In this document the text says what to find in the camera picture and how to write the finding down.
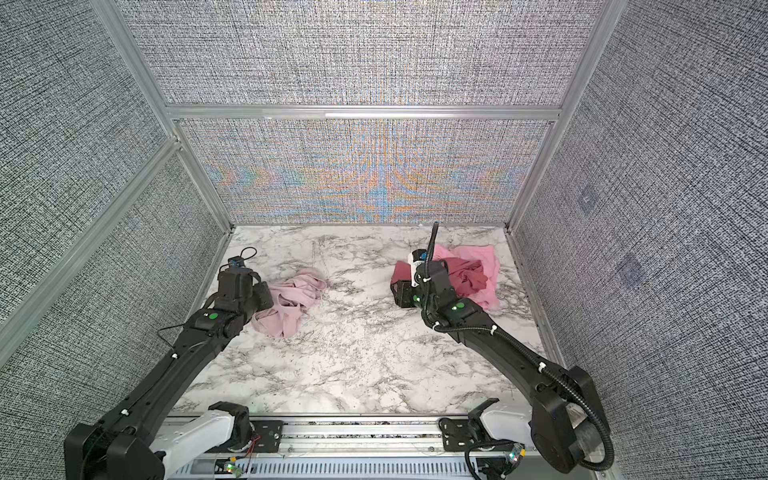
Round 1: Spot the pale mauve cloth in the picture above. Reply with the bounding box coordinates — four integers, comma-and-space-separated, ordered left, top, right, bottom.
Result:
251, 268, 329, 338

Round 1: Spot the bright pink cloth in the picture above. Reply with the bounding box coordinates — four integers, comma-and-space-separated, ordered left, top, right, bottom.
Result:
434, 245, 501, 311

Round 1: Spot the dark magenta cloth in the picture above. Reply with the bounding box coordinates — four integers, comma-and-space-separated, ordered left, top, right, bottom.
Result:
390, 257, 489, 297

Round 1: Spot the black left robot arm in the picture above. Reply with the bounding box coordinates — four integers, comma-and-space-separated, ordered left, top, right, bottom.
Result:
64, 257, 273, 479

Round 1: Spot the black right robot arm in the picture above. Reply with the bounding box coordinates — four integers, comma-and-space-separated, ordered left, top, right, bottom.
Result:
390, 261, 615, 474

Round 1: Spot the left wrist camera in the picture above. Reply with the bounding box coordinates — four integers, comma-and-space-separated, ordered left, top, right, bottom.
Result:
225, 247, 258, 274

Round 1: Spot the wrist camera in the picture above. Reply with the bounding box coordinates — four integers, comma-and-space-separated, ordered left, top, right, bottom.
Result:
407, 249, 428, 287
225, 247, 258, 274

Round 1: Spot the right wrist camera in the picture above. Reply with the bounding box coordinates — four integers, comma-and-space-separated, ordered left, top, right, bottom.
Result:
407, 249, 428, 287

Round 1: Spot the black corrugated cable conduit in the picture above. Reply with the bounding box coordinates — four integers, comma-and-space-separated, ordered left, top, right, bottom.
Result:
419, 220, 617, 473

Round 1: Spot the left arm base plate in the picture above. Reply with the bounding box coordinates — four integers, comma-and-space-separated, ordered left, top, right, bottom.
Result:
208, 420, 285, 455

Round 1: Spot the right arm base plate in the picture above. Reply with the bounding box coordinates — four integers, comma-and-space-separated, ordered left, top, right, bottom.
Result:
437, 416, 527, 454

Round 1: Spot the aluminium front rail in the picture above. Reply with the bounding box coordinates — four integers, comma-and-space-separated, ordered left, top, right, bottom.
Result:
101, 413, 625, 480

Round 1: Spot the aluminium enclosure frame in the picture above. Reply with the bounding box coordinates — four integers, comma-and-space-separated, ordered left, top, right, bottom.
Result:
0, 0, 630, 421

